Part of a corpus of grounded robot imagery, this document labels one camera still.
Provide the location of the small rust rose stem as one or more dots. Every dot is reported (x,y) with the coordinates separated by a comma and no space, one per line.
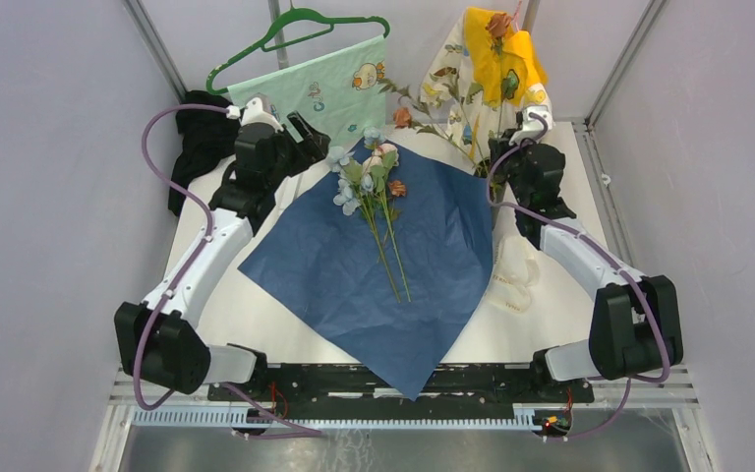
(397,189)

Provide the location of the white plastic strip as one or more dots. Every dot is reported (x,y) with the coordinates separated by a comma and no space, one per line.
(288,192)

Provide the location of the orange flower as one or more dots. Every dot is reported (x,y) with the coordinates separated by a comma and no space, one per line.
(413,113)

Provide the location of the flower bunch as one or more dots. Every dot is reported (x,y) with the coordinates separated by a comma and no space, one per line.
(362,189)

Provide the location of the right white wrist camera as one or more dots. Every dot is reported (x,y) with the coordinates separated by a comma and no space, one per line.
(532,122)

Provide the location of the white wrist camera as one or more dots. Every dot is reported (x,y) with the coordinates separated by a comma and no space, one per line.
(258,110)
(532,122)

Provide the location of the yellow patterned child shirt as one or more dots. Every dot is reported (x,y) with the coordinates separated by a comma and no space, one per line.
(486,72)

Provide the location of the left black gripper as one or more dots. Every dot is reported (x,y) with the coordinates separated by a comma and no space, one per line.
(314,147)

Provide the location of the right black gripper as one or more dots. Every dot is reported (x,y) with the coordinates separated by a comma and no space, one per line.
(523,147)

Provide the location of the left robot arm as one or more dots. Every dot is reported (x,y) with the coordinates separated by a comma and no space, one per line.
(157,337)

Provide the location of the blue wrapping paper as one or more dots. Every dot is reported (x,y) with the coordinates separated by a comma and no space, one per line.
(323,267)

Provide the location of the black vase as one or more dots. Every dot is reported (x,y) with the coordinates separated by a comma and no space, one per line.
(495,188)

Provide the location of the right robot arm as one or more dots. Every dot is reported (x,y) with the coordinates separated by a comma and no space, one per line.
(635,328)

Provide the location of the cream ribbon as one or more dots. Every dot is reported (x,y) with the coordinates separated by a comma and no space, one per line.
(516,271)

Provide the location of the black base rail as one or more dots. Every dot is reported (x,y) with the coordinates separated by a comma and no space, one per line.
(452,392)

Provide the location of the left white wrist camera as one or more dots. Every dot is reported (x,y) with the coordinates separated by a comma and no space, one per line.
(258,110)

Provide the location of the green cartoon cloth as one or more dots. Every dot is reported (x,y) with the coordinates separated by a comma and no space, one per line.
(338,93)

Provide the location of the black cloth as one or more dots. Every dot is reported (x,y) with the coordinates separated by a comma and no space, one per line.
(207,138)

